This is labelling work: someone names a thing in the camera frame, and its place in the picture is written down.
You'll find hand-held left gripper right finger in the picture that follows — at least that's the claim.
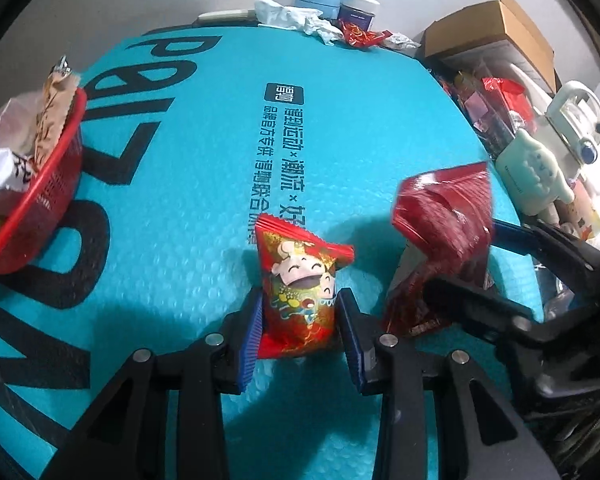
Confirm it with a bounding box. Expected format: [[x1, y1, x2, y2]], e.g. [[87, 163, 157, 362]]
[[335, 287, 556, 480]]

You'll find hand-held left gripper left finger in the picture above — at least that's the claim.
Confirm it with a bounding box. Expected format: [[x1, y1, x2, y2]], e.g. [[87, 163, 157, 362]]
[[45, 287, 266, 480]]

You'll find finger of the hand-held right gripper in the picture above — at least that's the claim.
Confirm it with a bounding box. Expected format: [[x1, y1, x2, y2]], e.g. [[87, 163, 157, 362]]
[[490, 220, 600, 286], [422, 277, 600, 396]]

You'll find red cartoon snack packet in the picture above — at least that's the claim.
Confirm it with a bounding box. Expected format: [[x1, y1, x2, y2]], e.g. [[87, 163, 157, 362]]
[[254, 212, 356, 361]]

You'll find dark red snack packet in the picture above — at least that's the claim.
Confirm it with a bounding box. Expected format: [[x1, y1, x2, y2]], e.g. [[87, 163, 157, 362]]
[[382, 162, 496, 338]]

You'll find red plastic basket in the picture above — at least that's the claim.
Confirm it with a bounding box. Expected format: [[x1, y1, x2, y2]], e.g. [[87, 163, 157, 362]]
[[0, 87, 88, 276]]

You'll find plain white snack packet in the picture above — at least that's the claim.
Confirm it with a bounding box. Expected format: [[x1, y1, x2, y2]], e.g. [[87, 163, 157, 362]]
[[0, 142, 46, 206]]

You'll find brown cartoon snack packet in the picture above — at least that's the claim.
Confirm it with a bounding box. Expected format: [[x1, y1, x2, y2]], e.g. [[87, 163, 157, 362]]
[[35, 55, 81, 171]]

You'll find clear plastic snack packet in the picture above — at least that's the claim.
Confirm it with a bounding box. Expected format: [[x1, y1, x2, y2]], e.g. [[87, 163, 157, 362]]
[[0, 91, 38, 151]]

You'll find pink printed tube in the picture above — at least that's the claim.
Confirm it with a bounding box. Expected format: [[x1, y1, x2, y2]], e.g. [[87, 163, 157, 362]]
[[555, 180, 600, 241]]

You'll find pale green plush toy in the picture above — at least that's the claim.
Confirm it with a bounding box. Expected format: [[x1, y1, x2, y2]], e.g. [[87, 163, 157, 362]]
[[495, 127, 576, 216]]

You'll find teal bubble mat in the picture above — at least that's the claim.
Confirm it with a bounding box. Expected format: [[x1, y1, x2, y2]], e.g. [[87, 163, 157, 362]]
[[0, 27, 546, 480]]

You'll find red foil bag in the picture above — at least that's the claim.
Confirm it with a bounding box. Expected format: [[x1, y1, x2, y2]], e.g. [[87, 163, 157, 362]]
[[482, 77, 526, 111]]

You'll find cardboard box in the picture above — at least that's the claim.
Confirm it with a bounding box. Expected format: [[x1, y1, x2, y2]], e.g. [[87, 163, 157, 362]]
[[420, 0, 556, 93]]

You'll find crumpled clear wrapper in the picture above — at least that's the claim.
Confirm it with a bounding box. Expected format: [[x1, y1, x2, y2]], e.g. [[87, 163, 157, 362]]
[[385, 32, 421, 51]]

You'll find small red wrapper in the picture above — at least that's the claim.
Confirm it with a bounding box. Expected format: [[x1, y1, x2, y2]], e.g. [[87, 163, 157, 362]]
[[340, 27, 388, 51]]

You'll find dark jar with white lid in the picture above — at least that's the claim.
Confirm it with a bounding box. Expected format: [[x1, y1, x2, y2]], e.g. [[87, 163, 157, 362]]
[[337, 0, 381, 32]]

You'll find flat white device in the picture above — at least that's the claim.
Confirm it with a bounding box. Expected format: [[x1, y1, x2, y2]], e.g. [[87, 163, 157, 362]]
[[197, 7, 256, 23]]

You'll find crumpled white tissue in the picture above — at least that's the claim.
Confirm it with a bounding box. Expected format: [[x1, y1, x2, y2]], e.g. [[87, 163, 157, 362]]
[[253, 0, 343, 43]]

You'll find white bottle with handle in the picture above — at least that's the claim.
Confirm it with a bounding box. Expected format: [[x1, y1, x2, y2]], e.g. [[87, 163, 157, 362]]
[[545, 80, 600, 171]]

